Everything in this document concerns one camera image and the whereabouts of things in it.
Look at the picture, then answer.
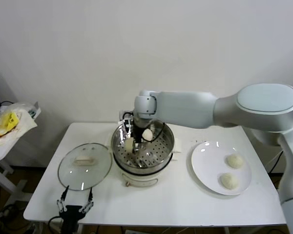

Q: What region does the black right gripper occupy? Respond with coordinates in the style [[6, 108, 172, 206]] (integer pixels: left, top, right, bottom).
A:
[[123, 118, 144, 154]]

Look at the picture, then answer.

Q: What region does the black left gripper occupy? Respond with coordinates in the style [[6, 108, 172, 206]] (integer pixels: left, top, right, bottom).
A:
[[57, 185, 95, 234]]

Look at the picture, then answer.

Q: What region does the white steamed baozi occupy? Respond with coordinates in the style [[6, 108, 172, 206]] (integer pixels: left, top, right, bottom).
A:
[[142, 128, 154, 142], [220, 172, 240, 190], [125, 137, 135, 154], [225, 154, 244, 169]]

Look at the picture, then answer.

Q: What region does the round glass pot lid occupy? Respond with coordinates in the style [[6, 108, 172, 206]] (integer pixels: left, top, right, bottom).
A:
[[57, 142, 113, 191]]

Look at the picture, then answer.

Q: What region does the stainless steel steamer basket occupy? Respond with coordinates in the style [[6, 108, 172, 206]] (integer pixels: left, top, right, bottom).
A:
[[105, 117, 183, 173]]

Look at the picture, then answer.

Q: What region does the white electric cooking pot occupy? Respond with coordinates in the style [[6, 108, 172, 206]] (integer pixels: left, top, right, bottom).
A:
[[108, 146, 179, 188]]

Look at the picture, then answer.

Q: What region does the white floor power strip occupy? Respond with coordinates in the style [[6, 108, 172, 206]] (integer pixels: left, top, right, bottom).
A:
[[0, 207, 14, 219]]

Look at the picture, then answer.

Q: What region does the white round plate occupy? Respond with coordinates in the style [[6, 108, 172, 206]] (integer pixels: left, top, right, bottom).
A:
[[190, 140, 253, 196]]

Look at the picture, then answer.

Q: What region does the white side table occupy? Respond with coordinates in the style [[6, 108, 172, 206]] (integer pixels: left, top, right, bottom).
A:
[[0, 103, 42, 204]]

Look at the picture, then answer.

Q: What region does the clear plastic food bag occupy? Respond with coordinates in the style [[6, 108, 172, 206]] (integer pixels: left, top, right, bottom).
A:
[[0, 102, 39, 147]]

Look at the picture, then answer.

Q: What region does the yellow packet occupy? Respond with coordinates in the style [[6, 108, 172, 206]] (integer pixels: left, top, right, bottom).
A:
[[0, 112, 20, 132]]

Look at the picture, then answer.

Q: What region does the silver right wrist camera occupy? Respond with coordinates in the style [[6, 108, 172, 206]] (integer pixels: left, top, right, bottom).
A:
[[119, 110, 135, 125]]

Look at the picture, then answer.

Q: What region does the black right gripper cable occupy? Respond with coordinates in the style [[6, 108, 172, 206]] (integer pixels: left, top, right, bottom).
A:
[[150, 121, 166, 142]]

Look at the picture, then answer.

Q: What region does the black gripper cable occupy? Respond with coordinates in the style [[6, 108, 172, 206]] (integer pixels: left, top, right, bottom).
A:
[[47, 215, 64, 234], [150, 121, 166, 142]]

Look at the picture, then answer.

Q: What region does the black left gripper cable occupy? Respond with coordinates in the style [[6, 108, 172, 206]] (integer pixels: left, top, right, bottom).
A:
[[47, 215, 64, 234]]

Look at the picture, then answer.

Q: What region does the black power adapter cable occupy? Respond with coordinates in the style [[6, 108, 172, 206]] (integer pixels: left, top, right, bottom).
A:
[[268, 150, 285, 174]]

